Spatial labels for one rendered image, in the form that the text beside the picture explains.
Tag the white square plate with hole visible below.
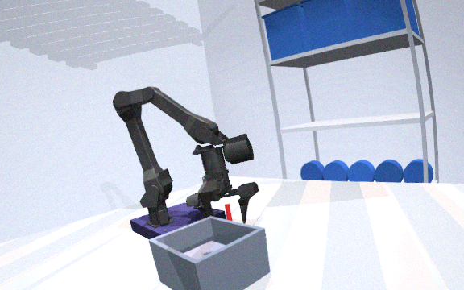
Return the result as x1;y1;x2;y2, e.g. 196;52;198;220
184;241;225;259

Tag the red peg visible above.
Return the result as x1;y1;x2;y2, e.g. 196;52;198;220
225;204;233;221

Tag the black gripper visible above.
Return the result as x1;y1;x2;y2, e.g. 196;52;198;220
186;166;259;224

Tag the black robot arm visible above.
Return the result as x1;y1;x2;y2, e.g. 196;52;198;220
113;86;254;228

